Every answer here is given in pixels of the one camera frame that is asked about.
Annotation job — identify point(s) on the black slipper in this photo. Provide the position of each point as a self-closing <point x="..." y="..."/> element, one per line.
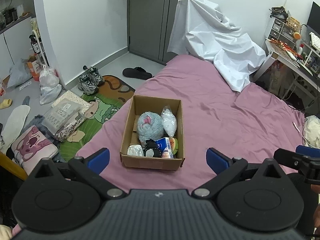
<point x="137" y="73"/>

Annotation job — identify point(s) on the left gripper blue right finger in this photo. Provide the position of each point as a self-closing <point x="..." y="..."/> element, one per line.
<point x="217" y="161"/>

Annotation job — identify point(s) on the pink bed sheet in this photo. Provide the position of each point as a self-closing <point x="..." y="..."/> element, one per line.
<point x="251" y="124"/>

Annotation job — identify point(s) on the cartoon floor mat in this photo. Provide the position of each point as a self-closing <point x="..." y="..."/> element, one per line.
<point x="112" y="95"/>

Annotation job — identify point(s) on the blue tissue packet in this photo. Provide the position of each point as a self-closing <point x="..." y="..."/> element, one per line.
<point x="164" y="146"/>

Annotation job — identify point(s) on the pink cartoon cushion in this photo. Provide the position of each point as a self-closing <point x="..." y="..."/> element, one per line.
<point x="30" y="147"/>

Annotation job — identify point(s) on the packaged item on floor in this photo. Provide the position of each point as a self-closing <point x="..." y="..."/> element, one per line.
<point x="63" y="119"/>

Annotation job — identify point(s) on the grey sneaker pair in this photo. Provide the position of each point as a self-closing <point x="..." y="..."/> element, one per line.
<point x="90" y="81"/>

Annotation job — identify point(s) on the grey fluffy plush toy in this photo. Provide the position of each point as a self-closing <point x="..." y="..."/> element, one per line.
<point x="149" y="126"/>

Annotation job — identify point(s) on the cardboard box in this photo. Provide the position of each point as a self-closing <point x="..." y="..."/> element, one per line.
<point x="140" y="104"/>

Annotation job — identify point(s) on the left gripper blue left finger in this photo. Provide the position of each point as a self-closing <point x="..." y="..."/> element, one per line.
<point x="98" y="161"/>

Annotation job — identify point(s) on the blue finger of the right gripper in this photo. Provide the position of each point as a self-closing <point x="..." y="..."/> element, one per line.
<point x="308" y="151"/>
<point x="291" y="160"/>

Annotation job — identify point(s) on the black beaded pouch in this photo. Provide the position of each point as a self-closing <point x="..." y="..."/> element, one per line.
<point x="151" y="149"/>

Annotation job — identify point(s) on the clear bubble wrap bag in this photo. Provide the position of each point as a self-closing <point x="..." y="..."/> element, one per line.
<point x="169" y="121"/>

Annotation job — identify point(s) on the white shoe insole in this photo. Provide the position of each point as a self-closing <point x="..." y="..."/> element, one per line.
<point x="14" y="125"/>

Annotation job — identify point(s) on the grey plastic bag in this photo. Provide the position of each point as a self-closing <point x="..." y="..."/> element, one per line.
<point x="19" y="74"/>

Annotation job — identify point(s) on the orange burger plush toy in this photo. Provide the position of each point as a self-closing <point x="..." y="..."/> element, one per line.
<point x="174" y="145"/>

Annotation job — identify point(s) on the white desk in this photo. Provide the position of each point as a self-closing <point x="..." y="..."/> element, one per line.
<point x="290" y="81"/>

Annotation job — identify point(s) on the white draped cloth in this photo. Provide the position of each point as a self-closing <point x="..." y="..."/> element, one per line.
<point x="201" y="30"/>

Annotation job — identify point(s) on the grey door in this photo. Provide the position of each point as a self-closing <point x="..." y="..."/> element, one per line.
<point x="149" y="26"/>

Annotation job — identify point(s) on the white drawer organizer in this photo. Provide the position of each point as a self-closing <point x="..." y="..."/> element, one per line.
<point x="278" y="30"/>

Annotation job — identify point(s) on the white plastic bag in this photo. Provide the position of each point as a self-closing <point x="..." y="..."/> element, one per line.
<point x="50" y="86"/>

